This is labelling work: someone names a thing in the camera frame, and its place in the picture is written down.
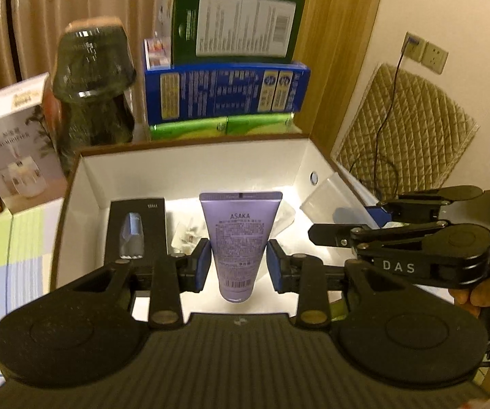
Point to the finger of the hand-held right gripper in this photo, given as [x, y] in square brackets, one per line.
[334, 234]
[377, 215]

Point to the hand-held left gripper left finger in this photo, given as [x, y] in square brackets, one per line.
[202, 265]

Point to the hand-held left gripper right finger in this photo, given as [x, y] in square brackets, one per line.
[275, 265]

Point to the purple cream tube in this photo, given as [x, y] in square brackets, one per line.
[238, 238]

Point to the black shaver box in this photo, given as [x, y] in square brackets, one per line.
[136, 221]

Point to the white cardboard tray box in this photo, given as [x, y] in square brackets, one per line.
[164, 174]

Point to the quilted beige chair cushion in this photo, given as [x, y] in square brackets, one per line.
[411, 123]

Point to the green tissue pack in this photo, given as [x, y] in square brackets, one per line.
[189, 130]
[260, 124]

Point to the wooden door panel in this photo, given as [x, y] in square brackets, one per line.
[334, 51]

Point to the blue carton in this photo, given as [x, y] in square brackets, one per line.
[228, 93]

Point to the wrapped dark green bowls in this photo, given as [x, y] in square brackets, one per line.
[91, 85]

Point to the white humidifier box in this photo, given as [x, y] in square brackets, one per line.
[19, 149]

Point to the green carton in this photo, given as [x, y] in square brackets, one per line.
[236, 21]

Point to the beige curtain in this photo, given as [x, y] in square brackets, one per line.
[23, 17]

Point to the empty wall socket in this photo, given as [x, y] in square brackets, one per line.
[436, 57]

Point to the wall socket with plug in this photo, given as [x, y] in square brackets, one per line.
[413, 49]

